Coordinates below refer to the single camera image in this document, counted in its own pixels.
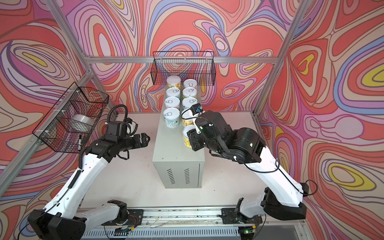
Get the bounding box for grey metal cabinet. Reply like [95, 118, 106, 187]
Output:
[152, 84, 206, 190]

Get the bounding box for green label can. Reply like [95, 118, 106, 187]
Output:
[166, 76, 182, 89]

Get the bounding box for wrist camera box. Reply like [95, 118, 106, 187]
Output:
[190, 103, 204, 117]
[106, 121, 131, 141]

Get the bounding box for black marker pen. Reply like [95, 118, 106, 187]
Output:
[78, 134, 82, 152]

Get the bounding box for brown label can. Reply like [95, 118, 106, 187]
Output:
[166, 87, 181, 99]

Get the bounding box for black wire basket left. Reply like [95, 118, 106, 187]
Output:
[32, 83, 109, 153]

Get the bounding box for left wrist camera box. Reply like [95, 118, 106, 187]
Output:
[106, 121, 131, 141]

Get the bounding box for silver tape roll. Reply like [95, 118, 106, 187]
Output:
[71, 114, 94, 129]

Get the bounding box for aluminium frame post right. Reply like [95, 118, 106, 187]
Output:
[253, 0, 313, 118]

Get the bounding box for black wire basket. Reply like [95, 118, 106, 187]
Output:
[151, 50, 216, 86]
[32, 83, 109, 153]

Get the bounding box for aluminium frame crossbar back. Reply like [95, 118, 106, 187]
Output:
[86, 56, 278, 64]

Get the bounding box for aluminium frame post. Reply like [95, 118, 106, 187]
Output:
[44, 0, 118, 116]
[253, 0, 313, 118]

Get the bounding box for aluminium frame post left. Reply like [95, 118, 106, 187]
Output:
[44, 0, 118, 116]

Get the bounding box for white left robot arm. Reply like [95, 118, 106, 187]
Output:
[28, 133, 151, 240]

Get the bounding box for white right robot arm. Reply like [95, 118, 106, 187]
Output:
[187, 106, 309, 223]

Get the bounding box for pink label can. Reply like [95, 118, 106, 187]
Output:
[184, 79, 198, 89]

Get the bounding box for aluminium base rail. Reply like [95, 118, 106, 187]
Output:
[82, 206, 312, 240]

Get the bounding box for black wire basket back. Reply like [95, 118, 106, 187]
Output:
[151, 50, 216, 86]

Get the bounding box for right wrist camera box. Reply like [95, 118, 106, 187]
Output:
[190, 103, 204, 117]

